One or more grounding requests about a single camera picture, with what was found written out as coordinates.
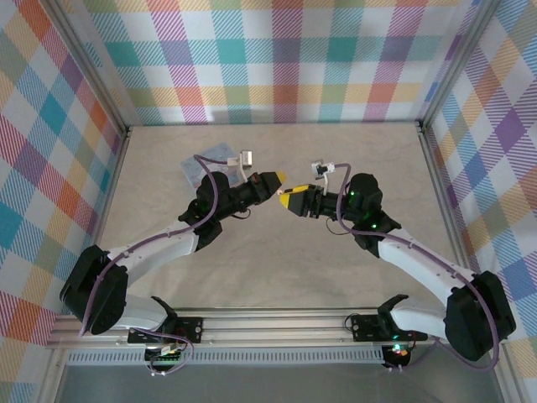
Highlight cartoon print tin box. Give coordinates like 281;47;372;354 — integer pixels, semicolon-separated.
180;142;237;190

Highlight circuit board with lit LED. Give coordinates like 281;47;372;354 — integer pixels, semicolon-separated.
383;343;413;369

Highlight green terminal circuit board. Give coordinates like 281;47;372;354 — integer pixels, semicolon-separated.
143;342;188;365

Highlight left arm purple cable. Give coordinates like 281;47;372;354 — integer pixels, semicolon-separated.
78;154;237;377

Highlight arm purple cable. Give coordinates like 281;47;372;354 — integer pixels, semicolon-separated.
333;162;503;373
78;154;237;377

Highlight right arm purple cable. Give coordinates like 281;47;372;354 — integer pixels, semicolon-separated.
333;162;503;373

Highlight aluminium table edge rail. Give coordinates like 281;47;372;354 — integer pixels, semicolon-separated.
417;123;482;276
90;125;133;253

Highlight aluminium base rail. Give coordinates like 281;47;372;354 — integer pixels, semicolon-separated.
44;308;446;350

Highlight aluminium frame post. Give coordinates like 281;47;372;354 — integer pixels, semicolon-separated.
49;0;132;135
417;0;501;129

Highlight grey slotted cable duct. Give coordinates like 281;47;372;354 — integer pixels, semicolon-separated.
65;350;386;366

